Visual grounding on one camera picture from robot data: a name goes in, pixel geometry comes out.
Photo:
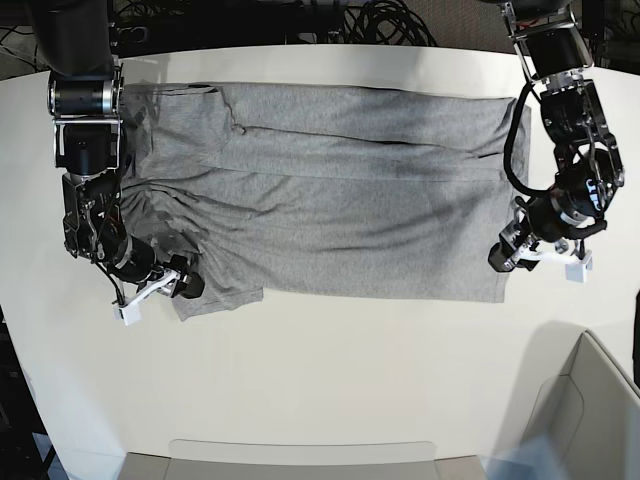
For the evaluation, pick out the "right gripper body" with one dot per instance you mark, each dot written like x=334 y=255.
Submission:
x=132 y=260

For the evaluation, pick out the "black power strip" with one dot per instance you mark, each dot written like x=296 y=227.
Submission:
x=120 y=35

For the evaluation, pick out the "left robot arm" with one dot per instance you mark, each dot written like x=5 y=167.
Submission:
x=553 y=53

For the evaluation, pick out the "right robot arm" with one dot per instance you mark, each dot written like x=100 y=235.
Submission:
x=90 y=144

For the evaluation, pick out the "grey T-shirt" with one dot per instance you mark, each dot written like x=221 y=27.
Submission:
x=328 y=190

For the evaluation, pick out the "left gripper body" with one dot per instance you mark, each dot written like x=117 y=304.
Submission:
x=542 y=220

